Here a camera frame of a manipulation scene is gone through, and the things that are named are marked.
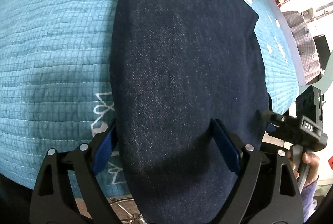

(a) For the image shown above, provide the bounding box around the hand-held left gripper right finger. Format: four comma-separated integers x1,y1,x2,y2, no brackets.
210,118,305,224

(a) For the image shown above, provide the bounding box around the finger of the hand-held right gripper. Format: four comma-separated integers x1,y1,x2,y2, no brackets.
265,124,288,142
256,109,286,124

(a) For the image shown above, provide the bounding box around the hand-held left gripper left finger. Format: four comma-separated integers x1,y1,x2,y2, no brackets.
29,117,123,224

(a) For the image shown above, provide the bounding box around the dark denim jacket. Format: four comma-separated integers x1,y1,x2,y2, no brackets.
109,0,272,224

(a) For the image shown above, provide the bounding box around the person's right forearm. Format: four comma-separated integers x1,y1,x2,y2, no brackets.
302,177,319,222

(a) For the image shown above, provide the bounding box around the person's right hand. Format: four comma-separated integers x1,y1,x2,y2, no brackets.
286,151,320,188

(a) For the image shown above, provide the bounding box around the black monitor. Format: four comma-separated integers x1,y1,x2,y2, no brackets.
313,35,331,71

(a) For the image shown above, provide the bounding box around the chrome metal rack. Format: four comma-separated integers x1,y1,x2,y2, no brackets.
108,197,146,224

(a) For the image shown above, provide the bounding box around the blue quilted bed mat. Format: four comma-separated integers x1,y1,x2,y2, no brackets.
0,0,299,200

